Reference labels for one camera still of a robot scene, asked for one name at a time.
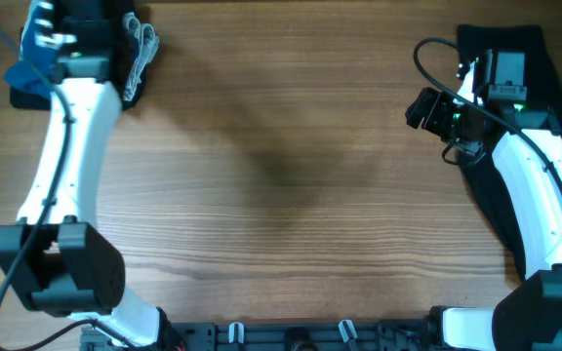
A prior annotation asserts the white t-shirt black print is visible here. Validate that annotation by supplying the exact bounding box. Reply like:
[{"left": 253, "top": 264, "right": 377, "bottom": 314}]
[{"left": 30, "top": 0, "right": 77, "bottom": 50}]

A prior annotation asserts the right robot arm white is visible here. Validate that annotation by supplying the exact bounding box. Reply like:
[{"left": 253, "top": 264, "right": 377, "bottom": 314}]
[{"left": 405, "top": 88, "right": 562, "bottom": 350}]

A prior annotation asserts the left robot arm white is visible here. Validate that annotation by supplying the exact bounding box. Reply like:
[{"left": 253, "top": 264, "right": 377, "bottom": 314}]
[{"left": 0, "top": 1, "right": 179, "bottom": 350}]

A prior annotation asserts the grey white-trimmed garment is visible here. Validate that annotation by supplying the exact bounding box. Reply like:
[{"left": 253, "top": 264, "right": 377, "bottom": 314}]
[{"left": 122, "top": 12, "right": 159, "bottom": 102}]

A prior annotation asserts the blue button shirt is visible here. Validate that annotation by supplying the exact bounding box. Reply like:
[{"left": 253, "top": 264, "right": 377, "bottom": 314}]
[{"left": 4, "top": 5, "right": 57, "bottom": 100}]

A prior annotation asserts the black trousers right side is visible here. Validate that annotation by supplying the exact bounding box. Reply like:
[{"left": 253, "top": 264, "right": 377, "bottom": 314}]
[{"left": 457, "top": 24, "right": 562, "bottom": 280}]

